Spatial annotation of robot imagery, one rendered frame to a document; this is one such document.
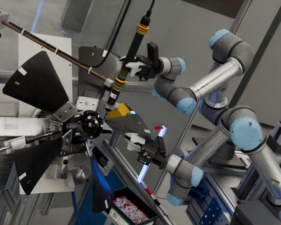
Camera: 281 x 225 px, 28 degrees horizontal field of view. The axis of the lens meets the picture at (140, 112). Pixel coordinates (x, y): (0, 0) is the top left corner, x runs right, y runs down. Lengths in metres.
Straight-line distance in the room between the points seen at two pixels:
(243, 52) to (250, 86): 3.53
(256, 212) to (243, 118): 0.35
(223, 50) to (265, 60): 3.40
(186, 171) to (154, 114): 1.32
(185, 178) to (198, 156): 0.14
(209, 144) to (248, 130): 0.26
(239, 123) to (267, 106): 4.13
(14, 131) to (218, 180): 1.12
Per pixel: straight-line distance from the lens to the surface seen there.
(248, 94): 6.11
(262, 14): 5.18
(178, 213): 4.25
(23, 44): 2.46
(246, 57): 2.54
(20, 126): 2.27
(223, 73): 2.48
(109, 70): 2.37
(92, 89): 2.33
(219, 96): 2.81
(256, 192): 2.78
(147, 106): 3.48
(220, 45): 2.61
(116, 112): 2.79
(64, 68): 2.54
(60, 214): 3.74
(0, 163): 2.62
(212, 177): 2.89
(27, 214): 2.64
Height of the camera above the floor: 2.28
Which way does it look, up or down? 25 degrees down
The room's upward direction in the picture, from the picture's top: 24 degrees clockwise
